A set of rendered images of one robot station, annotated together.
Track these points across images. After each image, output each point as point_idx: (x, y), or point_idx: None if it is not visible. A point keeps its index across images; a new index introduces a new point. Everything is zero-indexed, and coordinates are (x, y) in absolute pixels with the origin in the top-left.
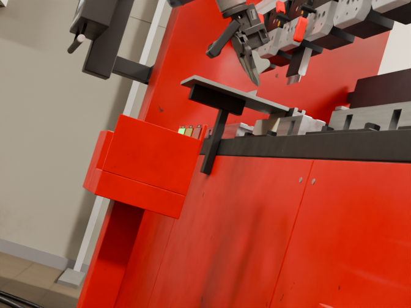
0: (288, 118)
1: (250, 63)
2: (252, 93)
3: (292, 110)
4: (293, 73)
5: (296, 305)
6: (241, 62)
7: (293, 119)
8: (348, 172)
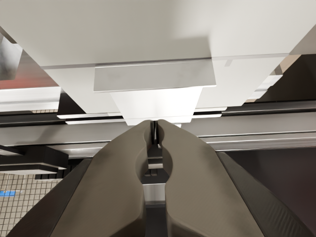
0: (35, 82)
1: (61, 182)
2: (135, 79)
3: (67, 109)
4: (154, 210)
5: None
6: (242, 202)
7: (3, 82)
8: None
